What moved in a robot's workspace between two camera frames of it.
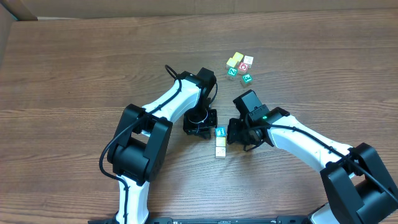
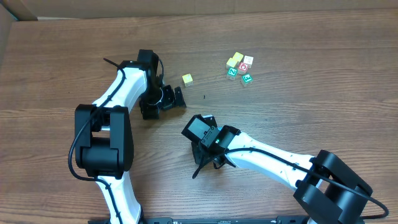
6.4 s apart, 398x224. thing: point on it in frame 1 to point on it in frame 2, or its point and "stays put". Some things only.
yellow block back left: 231,61 stays put
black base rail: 282,219 stays put
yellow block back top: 238,56 stays put
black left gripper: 199,129 to 170,98
